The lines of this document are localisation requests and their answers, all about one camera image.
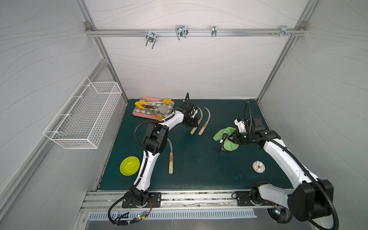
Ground small sickle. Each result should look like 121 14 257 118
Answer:
198 107 211 136
167 139 173 174
190 106 204 135

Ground green and black rag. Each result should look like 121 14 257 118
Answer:
213 127 239 152

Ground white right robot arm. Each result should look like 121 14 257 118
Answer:
231 117 339 230

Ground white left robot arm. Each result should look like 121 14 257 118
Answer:
128 95 198 206

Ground green checkered cloth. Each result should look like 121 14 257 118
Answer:
135 98 175 118

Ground white frosted donut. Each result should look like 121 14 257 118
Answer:
252 161 265 174

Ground pink plastic tray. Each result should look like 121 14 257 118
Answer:
132 96 175 121

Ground yellow-tipped steel tongs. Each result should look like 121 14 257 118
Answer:
135 98 172 120

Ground middle metal hook clamp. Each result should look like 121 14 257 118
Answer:
175 25 188 40

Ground metal hook clamp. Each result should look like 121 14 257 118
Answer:
145 31 157 49
175 25 188 40

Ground lime green bowl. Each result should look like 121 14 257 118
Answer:
119 156 140 176

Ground left metal hook clamp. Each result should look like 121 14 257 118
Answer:
145 31 157 49

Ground small metal hook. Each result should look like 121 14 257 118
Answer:
211 25 217 37

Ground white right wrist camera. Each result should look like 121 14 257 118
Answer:
234 118 246 133

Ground wooden-handled steel spatula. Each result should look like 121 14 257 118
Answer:
142 104 171 115

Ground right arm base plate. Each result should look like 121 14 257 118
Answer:
232 190 274 207

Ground aluminium top rail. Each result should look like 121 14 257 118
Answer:
86 27 307 37

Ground right black cable bundle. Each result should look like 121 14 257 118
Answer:
266 205 293 224

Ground black cable bundle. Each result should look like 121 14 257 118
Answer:
107 186 153 226
266 205 293 224

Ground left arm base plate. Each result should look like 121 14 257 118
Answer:
121 191 162 208

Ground right metal hook bracket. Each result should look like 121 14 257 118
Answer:
270 26 296 37

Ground white wire basket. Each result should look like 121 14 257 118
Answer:
43 76 122 150

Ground left black cable bundle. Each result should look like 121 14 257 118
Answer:
107 186 153 226

